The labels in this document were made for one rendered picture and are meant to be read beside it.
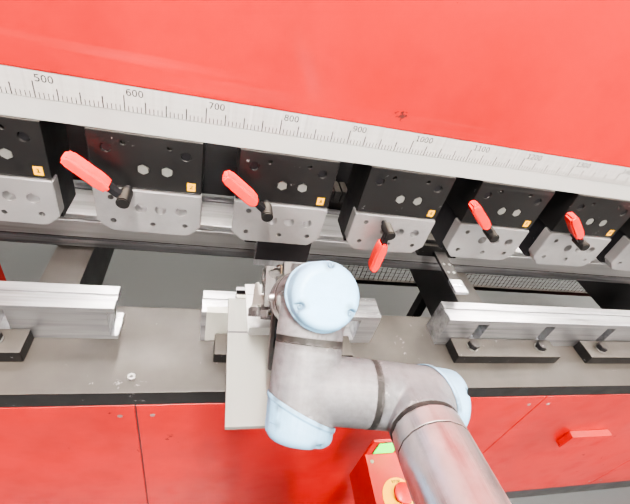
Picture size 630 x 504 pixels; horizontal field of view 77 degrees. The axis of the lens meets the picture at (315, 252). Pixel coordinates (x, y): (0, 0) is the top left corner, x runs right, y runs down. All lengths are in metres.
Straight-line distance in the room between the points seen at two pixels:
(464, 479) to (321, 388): 0.15
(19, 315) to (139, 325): 0.21
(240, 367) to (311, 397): 0.32
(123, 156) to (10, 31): 0.17
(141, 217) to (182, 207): 0.07
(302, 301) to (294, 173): 0.27
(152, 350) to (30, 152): 0.44
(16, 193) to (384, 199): 0.54
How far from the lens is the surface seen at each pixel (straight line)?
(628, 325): 1.38
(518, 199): 0.79
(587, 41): 0.70
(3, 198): 0.71
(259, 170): 0.61
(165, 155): 0.61
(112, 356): 0.90
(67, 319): 0.90
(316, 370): 0.42
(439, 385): 0.47
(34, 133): 0.64
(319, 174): 0.62
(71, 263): 1.09
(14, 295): 0.92
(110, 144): 0.61
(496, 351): 1.11
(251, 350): 0.75
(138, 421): 0.95
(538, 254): 0.92
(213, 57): 0.55
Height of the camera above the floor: 1.61
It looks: 39 degrees down
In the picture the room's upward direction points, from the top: 16 degrees clockwise
